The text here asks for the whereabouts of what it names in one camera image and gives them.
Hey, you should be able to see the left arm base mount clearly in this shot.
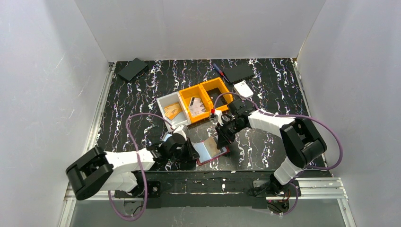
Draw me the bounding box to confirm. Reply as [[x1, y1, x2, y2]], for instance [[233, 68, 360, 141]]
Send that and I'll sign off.
[[114, 181, 161, 198]]

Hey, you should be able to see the yellow bin with white cards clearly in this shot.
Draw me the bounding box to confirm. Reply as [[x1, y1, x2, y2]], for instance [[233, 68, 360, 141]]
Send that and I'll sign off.
[[179, 85, 212, 123]]

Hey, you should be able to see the black card in bin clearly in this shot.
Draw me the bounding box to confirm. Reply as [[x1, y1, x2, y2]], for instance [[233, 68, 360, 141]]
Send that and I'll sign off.
[[207, 88, 229, 107]]

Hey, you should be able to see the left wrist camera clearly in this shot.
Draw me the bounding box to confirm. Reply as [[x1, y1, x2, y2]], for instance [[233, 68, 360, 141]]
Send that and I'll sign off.
[[172, 125, 188, 144]]

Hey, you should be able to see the white plastic bin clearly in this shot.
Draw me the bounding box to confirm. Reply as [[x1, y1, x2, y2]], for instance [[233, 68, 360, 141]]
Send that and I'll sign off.
[[156, 92, 191, 127]]

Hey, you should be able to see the blue red pen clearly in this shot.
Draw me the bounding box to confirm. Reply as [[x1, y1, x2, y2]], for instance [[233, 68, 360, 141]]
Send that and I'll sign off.
[[213, 63, 225, 78]]

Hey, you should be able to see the red card holder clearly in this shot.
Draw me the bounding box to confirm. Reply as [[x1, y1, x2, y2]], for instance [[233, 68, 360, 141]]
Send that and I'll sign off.
[[192, 135, 230, 166]]

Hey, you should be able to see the black flat box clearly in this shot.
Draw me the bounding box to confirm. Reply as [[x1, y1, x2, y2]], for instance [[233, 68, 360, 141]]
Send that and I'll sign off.
[[117, 58, 148, 82], [223, 63, 254, 84]]

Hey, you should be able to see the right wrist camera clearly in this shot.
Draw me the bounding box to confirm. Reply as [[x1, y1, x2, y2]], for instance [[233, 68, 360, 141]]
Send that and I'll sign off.
[[209, 109, 224, 126]]

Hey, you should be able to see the white VIP card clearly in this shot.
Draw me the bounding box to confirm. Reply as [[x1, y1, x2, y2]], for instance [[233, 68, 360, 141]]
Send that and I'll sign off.
[[189, 97, 206, 117]]

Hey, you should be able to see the white small box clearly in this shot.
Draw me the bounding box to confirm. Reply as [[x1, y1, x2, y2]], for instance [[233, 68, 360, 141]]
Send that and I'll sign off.
[[234, 80, 253, 98]]

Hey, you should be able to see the yellow bin with black card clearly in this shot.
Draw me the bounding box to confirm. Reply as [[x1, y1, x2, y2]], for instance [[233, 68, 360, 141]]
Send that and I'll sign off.
[[200, 78, 233, 112]]

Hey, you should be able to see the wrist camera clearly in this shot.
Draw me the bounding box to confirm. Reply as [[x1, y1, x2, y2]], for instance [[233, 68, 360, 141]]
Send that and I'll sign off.
[[209, 109, 224, 126], [172, 125, 188, 144]]

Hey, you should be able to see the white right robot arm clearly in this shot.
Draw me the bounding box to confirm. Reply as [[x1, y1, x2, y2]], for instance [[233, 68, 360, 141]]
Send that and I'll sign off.
[[210, 100, 327, 188]]

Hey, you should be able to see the black flat box right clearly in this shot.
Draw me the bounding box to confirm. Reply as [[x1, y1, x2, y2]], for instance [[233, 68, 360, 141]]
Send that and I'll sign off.
[[223, 63, 254, 84]]

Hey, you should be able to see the grey card holder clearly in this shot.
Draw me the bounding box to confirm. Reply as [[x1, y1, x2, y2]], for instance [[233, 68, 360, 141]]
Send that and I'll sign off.
[[161, 133, 172, 142]]

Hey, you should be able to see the gold VIP card top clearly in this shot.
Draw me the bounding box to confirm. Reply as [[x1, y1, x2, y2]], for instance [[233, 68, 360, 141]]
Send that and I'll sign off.
[[164, 103, 182, 120]]

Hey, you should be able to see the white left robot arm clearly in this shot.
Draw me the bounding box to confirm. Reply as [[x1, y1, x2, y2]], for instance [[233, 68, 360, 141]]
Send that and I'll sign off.
[[66, 134, 200, 201]]

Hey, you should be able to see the black flat box left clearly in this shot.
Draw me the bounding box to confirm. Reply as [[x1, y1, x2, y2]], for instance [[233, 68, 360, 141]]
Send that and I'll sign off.
[[117, 58, 148, 82]]

